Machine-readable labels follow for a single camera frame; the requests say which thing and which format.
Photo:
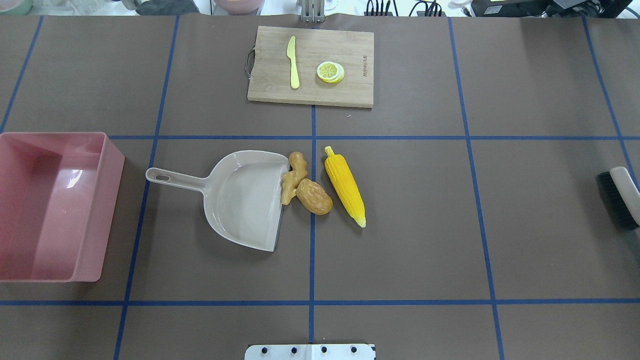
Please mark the toy brown potato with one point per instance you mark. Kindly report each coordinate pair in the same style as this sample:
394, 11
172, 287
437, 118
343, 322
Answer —
313, 197

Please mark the toy yellow corn cob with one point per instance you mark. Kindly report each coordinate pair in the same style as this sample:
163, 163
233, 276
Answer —
343, 181

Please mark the toy ginger root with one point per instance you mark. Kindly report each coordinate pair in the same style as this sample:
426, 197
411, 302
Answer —
292, 178

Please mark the beige plastic dustpan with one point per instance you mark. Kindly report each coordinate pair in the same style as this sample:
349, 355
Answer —
241, 195

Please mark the beige hand brush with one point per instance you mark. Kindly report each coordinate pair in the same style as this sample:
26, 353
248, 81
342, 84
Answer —
621, 196

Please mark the pink plastic bin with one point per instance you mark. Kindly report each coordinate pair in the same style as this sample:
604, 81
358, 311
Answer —
58, 192

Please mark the yellow toy knife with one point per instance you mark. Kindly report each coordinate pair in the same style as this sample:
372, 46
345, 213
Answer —
291, 53

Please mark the toy lemon slices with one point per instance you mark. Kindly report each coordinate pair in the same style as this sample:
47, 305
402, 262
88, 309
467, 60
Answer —
330, 72

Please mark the wooden cutting board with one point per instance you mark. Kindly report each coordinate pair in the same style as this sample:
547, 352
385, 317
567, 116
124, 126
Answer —
270, 76

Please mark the pink bowl with ice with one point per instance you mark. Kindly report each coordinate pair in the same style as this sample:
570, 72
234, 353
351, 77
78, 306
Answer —
239, 7

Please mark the dark grey cloth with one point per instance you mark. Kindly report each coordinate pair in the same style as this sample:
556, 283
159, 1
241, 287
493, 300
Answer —
167, 8

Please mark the aluminium frame post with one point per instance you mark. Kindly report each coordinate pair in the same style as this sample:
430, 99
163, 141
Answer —
312, 11

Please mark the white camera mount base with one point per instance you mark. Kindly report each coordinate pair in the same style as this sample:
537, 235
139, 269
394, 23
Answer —
335, 351

